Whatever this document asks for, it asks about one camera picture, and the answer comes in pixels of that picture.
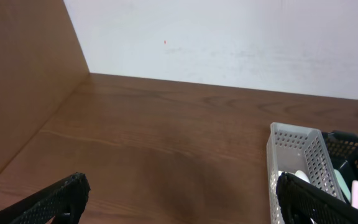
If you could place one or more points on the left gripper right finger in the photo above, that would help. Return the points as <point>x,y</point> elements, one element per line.
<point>301,202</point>

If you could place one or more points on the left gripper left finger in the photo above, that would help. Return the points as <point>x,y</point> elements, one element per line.
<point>62,202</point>

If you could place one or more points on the white spoon cluster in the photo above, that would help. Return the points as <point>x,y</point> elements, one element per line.
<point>300,174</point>

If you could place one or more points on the pale blue plastic fork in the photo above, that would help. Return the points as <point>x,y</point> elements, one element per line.
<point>342,183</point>

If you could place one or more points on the white fork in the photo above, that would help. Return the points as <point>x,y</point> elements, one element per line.
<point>354,194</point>

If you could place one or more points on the black plastic basket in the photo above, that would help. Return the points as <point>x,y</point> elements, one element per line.
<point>343,151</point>

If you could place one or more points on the clear plastic basket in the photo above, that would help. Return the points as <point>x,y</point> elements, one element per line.
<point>291,148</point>

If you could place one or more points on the brown side panel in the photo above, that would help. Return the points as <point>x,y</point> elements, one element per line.
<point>41,63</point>

